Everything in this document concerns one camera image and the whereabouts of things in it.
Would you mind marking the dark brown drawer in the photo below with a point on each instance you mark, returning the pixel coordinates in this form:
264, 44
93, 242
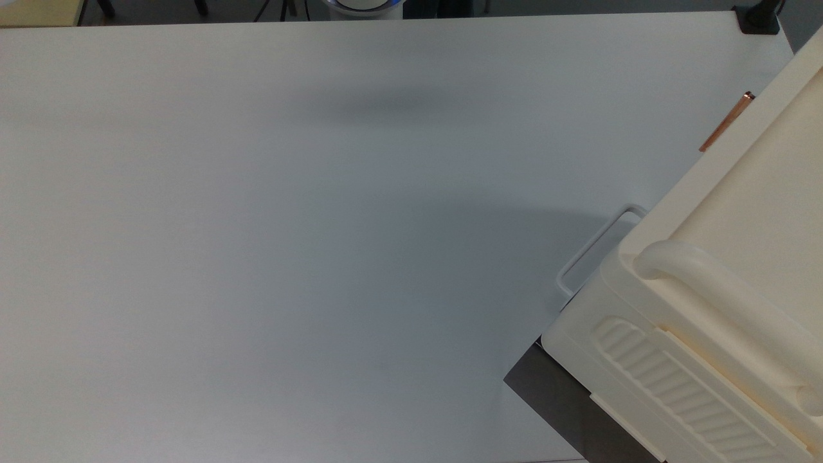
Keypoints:
572, 405

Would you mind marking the black chair leg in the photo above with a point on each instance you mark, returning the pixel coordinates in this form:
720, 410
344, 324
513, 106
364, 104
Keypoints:
107, 6
201, 6

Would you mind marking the black tripod legs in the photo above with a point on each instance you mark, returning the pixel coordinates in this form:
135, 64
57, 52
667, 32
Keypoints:
283, 9

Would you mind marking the cream plastic cabinet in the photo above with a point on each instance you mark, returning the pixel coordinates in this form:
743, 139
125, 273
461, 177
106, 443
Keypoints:
726, 257

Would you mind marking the black camera pole with clamp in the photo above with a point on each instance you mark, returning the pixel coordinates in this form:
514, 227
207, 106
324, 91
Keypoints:
759, 20

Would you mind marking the yellow side table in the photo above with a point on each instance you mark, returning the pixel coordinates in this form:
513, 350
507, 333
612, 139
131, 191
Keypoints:
38, 11

